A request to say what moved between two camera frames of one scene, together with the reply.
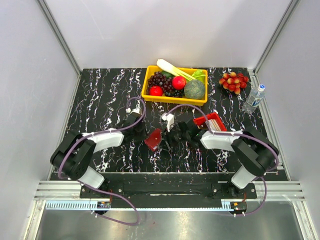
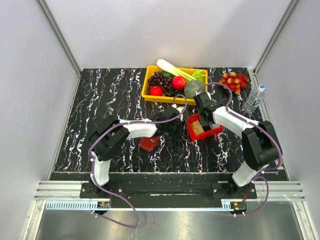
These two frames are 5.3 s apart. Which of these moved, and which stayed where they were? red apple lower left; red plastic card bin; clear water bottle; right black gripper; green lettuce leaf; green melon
Moved: red plastic card bin; right black gripper
Stayed: green melon; clear water bottle; green lettuce leaf; red apple lower left
